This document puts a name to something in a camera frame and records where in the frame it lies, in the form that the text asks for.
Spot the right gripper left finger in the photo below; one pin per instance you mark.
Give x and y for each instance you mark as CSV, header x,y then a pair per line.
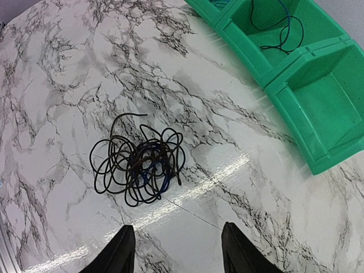
x,y
117,256

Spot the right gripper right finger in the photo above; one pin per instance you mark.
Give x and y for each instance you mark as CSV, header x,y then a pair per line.
x,y
240,254

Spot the right green storage bin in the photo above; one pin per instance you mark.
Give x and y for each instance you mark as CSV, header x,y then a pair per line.
x,y
320,98

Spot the green storage bin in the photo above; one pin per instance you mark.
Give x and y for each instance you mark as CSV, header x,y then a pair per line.
x,y
211,11
320,98
268,36

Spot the middle green storage bin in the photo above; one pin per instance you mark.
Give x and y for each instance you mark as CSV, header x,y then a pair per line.
x,y
268,36

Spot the left green storage bin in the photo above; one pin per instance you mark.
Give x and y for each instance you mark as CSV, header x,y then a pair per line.
x,y
211,11

